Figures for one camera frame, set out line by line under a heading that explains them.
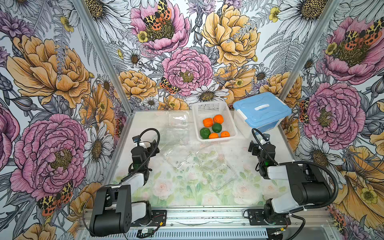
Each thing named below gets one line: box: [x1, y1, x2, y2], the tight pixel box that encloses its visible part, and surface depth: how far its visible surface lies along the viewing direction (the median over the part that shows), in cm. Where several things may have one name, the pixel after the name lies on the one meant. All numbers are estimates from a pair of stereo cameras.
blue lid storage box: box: [233, 92, 292, 139], surface depth 101 cm
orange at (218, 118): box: [213, 114, 224, 125], surface depth 111 cm
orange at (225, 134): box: [220, 131, 231, 138], surface depth 104 cm
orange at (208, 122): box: [202, 117, 214, 128], surface depth 111 cm
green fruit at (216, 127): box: [211, 122, 223, 133], surface depth 107 cm
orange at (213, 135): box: [208, 132, 219, 139], surface depth 102 cm
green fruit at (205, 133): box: [199, 127, 211, 140], surface depth 104 cm
